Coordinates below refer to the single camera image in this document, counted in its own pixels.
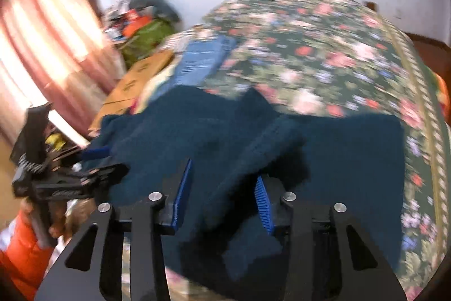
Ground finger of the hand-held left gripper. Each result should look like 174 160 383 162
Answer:
53 162 129 199
79 145 110 161

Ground orange flat box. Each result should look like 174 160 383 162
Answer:
121 17 149 38

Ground orange cloth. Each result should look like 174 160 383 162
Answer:
432 72 451 126

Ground person's left hand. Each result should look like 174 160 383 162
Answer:
20 197 82 246

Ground tan board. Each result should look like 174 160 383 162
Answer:
88 87 143 133

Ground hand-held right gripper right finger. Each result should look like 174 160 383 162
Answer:
255 175 409 301

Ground blue denim shorts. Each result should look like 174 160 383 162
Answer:
172 35 237 91

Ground orange pink curtain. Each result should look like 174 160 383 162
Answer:
0 0 122 146

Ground green floral blanket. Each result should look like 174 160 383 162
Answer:
120 0 451 301

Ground pile of clothes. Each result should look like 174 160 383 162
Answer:
105 0 149 24

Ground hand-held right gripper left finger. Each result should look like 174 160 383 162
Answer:
33 158 195 301

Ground dark navy pants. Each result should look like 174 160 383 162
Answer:
80 86 406 288

